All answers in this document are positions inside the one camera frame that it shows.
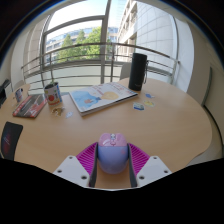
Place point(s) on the red magazine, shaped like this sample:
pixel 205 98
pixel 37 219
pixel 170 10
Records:
pixel 30 106

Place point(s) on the yellow round sticker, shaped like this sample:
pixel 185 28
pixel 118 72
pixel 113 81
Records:
pixel 149 103

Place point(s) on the pink and lilac computer mouse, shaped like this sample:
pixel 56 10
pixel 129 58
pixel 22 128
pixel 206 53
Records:
pixel 112 156

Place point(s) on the printed tin can planter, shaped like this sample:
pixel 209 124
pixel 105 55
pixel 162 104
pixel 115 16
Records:
pixel 53 95

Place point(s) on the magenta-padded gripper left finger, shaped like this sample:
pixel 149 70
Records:
pixel 71 168

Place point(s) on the light blue picture book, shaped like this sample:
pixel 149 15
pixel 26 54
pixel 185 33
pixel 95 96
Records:
pixel 100 98

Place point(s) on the grey metal balcony railing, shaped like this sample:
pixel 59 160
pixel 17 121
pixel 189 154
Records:
pixel 80 64

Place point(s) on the blue round sticker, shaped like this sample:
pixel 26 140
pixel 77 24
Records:
pixel 138 106

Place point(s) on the small pale sticker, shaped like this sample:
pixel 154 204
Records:
pixel 69 115

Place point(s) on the tall black drink bottle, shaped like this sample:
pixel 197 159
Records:
pixel 137 71

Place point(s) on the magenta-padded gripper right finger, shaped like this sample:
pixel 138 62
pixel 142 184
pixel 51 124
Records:
pixel 153 168

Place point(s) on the small blue sticker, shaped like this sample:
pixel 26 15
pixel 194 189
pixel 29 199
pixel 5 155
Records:
pixel 149 95

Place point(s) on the printed mug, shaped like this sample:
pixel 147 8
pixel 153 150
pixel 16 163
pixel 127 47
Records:
pixel 19 95

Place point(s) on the black red-printed mouse pad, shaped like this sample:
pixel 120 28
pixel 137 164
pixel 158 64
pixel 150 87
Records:
pixel 10 140

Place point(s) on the white chair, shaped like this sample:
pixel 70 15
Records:
pixel 18 85
pixel 125 70

